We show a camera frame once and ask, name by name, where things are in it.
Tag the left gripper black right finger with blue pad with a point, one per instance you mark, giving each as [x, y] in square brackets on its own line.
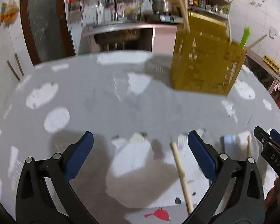
[246, 201]

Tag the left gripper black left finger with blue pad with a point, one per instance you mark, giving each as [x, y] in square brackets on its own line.
[34, 203]

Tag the green frog handle knife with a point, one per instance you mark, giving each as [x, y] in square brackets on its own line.
[245, 37]

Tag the person's right hand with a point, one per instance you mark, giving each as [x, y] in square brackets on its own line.
[273, 195]

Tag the wooden chopstick near right gripper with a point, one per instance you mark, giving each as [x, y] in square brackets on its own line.
[249, 146]

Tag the wooden chopstick under right finger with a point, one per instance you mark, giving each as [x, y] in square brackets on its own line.
[182, 177]

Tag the grey patterned tablecloth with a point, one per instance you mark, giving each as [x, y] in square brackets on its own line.
[125, 99]

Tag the thin wooden chopstick in holder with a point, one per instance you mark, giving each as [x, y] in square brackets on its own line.
[257, 42]

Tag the yellow perforated utensil holder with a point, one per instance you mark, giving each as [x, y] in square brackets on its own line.
[204, 59]

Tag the wooden chopstick in holder left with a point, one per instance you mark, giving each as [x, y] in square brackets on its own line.
[184, 13]

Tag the corner spice shelf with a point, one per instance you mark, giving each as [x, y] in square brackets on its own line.
[216, 9]

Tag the gas stove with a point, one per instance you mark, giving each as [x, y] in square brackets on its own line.
[163, 18]

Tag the steel sink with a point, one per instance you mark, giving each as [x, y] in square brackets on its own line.
[115, 32]

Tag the steel cooking pot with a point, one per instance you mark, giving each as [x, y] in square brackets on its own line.
[163, 7]

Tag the brown framed glass door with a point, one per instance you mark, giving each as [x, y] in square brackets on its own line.
[45, 30]

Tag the white soap bottle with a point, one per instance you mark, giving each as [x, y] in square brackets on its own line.
[100, 13]

